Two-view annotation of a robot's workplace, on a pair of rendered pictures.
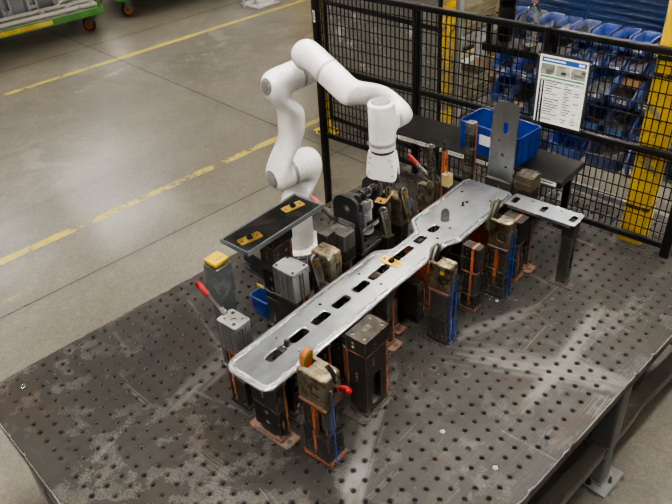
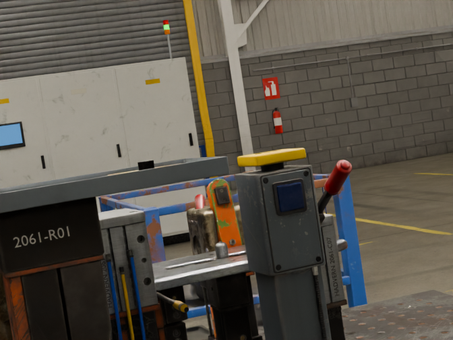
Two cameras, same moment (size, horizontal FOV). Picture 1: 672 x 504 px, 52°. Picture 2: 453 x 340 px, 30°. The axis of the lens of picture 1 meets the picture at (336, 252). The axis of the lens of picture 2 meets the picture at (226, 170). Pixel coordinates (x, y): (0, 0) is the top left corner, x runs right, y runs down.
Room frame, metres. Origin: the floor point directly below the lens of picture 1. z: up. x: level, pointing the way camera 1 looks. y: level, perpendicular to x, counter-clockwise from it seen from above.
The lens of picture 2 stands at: (2.70, 0.78, 1.20)
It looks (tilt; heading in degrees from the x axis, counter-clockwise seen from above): 3 degrees down; 207
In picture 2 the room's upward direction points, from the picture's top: 9 degrees counter-clockwise
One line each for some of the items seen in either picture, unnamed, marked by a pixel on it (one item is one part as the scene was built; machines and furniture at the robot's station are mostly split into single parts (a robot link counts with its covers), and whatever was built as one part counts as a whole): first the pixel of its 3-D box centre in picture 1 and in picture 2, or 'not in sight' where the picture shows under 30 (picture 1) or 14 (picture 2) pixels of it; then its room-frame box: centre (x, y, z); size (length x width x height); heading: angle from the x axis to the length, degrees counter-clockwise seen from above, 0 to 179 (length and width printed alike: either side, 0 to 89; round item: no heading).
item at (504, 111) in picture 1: (503, 141); not in sight; (2.49, -0.70, 1.17); 0.12 x 0.01 x 0.34; 47
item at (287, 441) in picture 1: (269, 399); not in sight; (1.50, 0.23, 0.84); 0.18 x 0.06 x 0.29; 47
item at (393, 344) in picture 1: (378, 308); not in sight; (1.90, -0.14, 0.84); 0.17 x 0.06 x 0.29; 47
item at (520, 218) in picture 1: (511, 246); not in sight; (2.23, -0.70, 0.84); 0.11 x 0.10 x 0.28; 47
